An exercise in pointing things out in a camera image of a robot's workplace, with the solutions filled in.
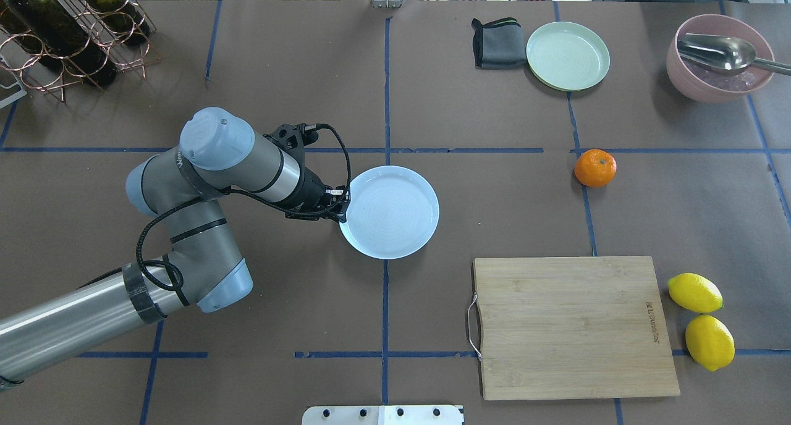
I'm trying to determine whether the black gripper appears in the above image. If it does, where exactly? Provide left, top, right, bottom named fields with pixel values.
left=263, top=124, right=350, bottom=223

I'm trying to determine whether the orange fruit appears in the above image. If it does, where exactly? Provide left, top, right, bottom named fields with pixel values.
left=573, top=149, right=617, bottom=188

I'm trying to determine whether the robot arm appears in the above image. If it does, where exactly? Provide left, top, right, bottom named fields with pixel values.
left=2, top=107, right=350, bottom=391

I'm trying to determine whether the light blue plate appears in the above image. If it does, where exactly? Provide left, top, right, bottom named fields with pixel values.
left=339, top=166, right=440, bottom=259

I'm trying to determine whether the light green plate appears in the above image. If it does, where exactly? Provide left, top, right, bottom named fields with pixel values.
left=525, top=22, right=611, bottom=92

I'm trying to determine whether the dark grey folded cloth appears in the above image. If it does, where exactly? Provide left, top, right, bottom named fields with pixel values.
left=472, top=17, right=528, bottom=70

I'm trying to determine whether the bamboo cutting board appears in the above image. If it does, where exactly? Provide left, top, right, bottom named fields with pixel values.
left=472, top=256, right=680, bottom=402

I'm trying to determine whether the dark green wine bottle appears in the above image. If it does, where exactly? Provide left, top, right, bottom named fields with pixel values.
left=5, top=0, right=117, bottom=88

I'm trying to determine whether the lemon near board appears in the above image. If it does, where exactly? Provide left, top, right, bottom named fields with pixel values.
left=667, top=272, right=724, bottom=314

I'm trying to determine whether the pink bowl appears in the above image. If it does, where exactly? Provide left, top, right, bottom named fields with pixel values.
left=665, top=14, right=774, bottom=103

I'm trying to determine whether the lemon far from board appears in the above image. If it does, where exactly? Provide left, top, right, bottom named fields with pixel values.
left=684, top=314, right=735, bottom=372

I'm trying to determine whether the metal scoop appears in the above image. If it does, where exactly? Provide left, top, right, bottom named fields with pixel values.
left=676, top=33, right=790, bottom=76

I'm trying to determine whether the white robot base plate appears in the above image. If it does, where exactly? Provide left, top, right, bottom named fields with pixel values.
left=302, top=404, right=465, bottom=424

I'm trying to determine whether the copper wire bottle rack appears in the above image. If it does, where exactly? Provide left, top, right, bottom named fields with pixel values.
left=2, top=0, right=162, bottom=102

